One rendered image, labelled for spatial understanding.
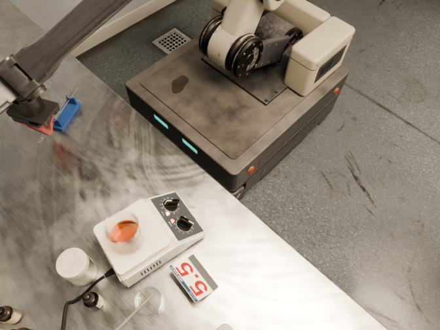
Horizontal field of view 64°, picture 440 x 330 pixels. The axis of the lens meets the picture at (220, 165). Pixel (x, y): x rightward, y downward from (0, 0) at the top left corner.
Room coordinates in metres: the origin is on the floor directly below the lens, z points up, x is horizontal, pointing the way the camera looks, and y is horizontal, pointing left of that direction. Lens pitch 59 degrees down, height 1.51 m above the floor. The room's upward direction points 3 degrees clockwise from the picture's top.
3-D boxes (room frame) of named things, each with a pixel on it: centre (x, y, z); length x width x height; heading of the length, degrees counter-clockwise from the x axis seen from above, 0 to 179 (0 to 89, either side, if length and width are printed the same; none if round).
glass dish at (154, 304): (0.12, 0.13, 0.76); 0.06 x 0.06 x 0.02
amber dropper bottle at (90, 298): (0.12, 0.23, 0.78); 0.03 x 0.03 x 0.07
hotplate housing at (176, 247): (0.25, 0.15, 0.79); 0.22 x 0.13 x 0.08; 129
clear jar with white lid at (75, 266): (0.18, 0.28, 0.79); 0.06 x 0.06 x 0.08
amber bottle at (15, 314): (0.08, 0.39, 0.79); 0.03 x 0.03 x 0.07
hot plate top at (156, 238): (0.24, 0.17, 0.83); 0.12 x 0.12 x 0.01; 39
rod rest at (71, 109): (0.59, 0.43, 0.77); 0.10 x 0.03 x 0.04; 166
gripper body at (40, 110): (0.52, 0.45, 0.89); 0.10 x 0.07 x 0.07; 76
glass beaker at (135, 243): (0.22, 0.17, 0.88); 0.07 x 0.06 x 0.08; 144
